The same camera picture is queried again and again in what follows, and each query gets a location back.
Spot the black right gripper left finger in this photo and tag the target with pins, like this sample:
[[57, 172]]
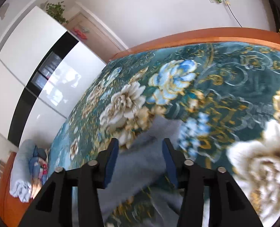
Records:
[[53, 204]]

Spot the grey sweater garment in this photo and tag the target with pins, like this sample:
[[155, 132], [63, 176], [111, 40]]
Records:
[[139, 193]]

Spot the colourful folded clothes pile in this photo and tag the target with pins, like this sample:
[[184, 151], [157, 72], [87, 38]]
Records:
[[38, 166]]

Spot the folded light blue quilt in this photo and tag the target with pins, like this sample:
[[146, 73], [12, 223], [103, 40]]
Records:
[[21, 178]]

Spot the teal floral bed blanket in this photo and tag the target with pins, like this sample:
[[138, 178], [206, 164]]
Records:
[[227, 96]]

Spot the white wardrobe with black band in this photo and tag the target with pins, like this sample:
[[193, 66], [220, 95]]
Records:
[[44, 71]]

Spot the wooden door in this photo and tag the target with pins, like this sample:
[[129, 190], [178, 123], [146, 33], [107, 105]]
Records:
[[94, 38]]

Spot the green potted plant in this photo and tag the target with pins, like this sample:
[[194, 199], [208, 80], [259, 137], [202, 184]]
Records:
[[56, 11]]

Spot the orange wooden bed frame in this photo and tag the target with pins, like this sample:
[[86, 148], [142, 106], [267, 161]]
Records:
[[211, 197]]

